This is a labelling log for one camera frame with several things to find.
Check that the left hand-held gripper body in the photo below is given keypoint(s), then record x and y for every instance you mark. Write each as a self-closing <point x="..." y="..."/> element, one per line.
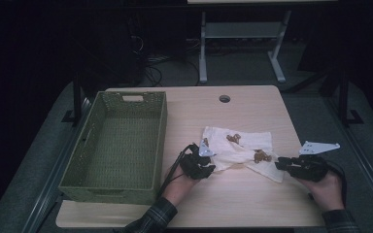
<point x="192" y="165"/>

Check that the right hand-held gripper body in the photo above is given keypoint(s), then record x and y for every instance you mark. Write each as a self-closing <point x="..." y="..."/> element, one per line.
<point x="311" y="168"/>

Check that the green woven basket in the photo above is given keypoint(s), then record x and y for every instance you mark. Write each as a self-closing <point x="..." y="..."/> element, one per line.
<point x="119" y="139"/>

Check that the white cloth with brown print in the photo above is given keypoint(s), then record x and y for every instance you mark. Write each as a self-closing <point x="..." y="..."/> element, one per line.
<point x="239" y="149"/>

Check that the person's left hand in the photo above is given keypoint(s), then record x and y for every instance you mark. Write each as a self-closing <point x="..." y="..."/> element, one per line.
<point x="178" y="186"/>

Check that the person's right hand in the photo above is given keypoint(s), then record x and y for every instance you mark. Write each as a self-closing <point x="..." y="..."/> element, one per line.
<point x="328" y="191"/>

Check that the black metal stand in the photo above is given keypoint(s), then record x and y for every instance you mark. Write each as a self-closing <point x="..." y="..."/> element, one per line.
<point x="344" y="97"/>
<point x="76" y="97"/>

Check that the grey metal desk frame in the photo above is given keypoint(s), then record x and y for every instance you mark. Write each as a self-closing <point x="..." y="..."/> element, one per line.
<point x="243" y="29"/>

